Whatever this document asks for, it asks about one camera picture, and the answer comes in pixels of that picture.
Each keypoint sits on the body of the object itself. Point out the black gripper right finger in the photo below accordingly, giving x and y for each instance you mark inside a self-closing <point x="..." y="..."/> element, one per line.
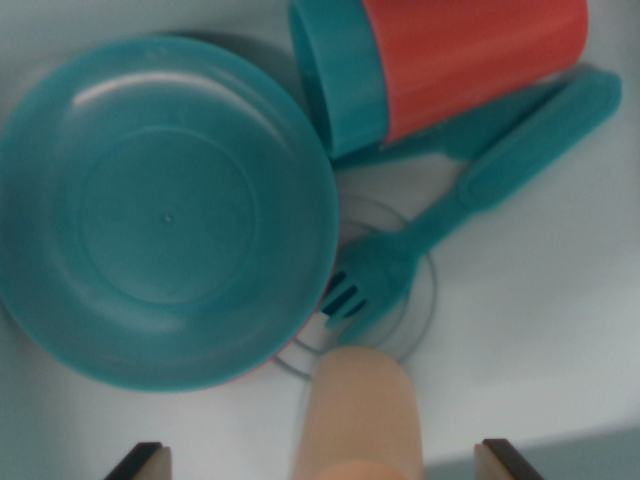
<point x="502" y="465"/>

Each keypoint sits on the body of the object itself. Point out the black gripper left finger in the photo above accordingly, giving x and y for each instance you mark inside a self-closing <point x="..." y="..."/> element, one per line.
<point x="142" y="465"/>

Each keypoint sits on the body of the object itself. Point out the cream detergent bottle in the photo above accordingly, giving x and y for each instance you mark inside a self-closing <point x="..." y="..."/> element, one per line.
<point x="360" y="415"/>

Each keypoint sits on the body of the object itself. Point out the light blue toy sink unit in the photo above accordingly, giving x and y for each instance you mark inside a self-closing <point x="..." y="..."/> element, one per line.
<point x="525" y="300"/>

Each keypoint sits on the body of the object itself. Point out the teal plastic plate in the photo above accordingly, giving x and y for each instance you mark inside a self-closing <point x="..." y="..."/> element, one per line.
<point x="165" y="220"/>

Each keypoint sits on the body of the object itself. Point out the teal plastic fork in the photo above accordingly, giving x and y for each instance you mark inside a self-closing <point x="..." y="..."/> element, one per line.
<point x="500" y="170"/>

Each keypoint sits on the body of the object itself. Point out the teal plastic knife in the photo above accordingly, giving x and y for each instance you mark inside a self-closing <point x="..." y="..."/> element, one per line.
<point x="440" y="140"/>

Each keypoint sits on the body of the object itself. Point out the coral cup with teal band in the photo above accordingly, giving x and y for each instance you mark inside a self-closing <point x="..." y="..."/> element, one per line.
<point x="475" y="60"/>

